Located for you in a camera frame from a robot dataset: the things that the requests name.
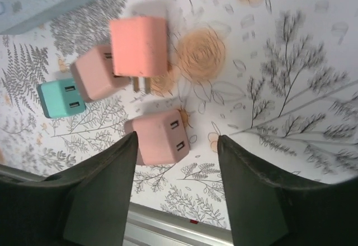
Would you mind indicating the salmon orange charger plug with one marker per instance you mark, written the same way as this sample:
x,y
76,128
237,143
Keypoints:
x,y
137,47

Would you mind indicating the floral patterned table mat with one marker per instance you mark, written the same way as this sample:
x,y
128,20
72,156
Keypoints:
x,y
279,33

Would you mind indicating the teal dual-USB charger plug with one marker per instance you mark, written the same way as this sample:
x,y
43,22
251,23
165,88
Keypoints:
x,y
56,100

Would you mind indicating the blue-grey power strip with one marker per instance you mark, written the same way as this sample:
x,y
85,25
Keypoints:
x,y
42,5

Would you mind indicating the dusty pink charger plug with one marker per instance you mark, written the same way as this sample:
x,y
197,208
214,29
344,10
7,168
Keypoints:
x,y
95,78
159,137

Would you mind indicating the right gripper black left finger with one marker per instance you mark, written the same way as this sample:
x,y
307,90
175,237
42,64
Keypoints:
x,y
56,215

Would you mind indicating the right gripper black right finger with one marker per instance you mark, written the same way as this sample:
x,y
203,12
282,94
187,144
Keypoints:
x,y
293,215

